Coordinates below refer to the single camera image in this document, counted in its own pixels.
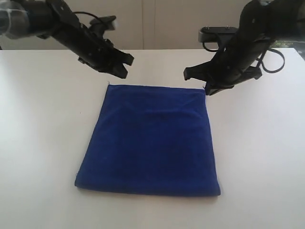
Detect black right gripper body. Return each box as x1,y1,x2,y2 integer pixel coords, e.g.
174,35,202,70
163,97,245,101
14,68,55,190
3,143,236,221
207,0,278,88

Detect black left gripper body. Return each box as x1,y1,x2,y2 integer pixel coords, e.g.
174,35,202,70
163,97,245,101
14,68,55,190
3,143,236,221
46,0,118,72

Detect blue terry towel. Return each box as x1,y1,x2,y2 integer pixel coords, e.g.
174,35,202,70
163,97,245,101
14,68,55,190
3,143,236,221
75,84,221,197

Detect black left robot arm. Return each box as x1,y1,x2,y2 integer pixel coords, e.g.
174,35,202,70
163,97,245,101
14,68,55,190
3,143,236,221
0,0,134,79

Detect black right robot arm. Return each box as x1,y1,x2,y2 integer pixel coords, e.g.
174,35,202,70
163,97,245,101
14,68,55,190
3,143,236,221
183,0,305,95

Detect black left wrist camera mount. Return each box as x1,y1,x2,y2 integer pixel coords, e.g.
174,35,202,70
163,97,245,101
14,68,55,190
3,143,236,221
90,15,117,33

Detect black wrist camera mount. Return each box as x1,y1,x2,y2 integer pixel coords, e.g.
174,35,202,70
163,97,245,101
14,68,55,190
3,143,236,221
198,26,238,43
90,15,117,33

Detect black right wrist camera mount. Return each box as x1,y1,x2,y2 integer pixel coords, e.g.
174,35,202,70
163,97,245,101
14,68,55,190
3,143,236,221
198,26,238,43

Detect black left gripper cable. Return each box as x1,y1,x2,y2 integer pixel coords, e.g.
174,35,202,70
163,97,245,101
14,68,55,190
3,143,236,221
72,11,101,21

